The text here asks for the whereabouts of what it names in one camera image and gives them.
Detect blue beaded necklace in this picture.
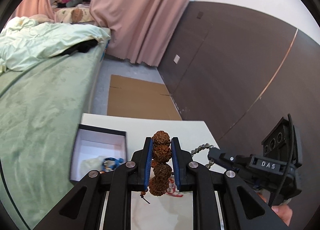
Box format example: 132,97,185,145
101,157,125,173

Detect grey metal chain bracelet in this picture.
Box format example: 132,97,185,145
190,142,216,169

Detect brown rudraksha bead bracelet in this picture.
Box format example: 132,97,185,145
139,130,174,205

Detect stuffed toys pile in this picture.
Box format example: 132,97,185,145
52,0,91,9

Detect black garment on bed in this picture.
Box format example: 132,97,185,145
59,39,98,56

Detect light green duvet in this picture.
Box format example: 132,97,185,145
1,16,111,73

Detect black jewelry box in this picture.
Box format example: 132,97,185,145
69,124,127,184

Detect white organza pouch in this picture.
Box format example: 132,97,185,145
79,156,106,176

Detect flat cardboard sheet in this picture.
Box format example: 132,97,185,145
107,75,181,121

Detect white wall socket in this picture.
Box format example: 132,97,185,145
174,55,180,64

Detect red braided string bracelet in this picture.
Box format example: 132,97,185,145
166,178,185,198

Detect floral pillow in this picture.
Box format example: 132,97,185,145
54,7,94,24

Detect person's right hand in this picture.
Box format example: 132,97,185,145
271,204,293,226

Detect pink curtain at window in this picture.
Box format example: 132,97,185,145
9,0,54,20

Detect green bed mattress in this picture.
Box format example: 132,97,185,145
1,43,106,229

